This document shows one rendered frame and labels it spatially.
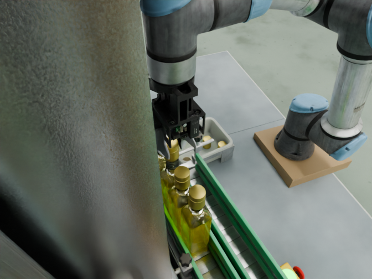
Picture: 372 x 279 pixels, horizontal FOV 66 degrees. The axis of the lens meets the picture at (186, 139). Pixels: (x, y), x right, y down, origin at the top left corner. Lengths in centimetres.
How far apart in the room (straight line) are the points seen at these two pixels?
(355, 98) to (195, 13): 58
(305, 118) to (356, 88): 25
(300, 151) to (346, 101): 33
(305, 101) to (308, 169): 25
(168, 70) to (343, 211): 89
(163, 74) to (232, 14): 13
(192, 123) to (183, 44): 15
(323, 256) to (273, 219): 18
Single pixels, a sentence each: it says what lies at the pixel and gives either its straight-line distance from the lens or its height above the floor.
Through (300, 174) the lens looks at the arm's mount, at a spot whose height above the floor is 80.
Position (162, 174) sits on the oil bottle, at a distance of 70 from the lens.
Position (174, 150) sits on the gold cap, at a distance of 61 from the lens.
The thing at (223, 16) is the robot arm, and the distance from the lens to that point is 42.
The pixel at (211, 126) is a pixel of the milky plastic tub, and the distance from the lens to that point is 119.
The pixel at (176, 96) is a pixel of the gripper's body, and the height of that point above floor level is 138.
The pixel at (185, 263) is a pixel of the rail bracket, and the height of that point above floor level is 101.
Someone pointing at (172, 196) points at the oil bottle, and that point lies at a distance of 66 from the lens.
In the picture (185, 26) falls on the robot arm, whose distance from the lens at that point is 39.
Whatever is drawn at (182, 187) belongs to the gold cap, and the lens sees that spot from 62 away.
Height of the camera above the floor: 165
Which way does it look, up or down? 48 degrees down
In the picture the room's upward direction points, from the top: straight up
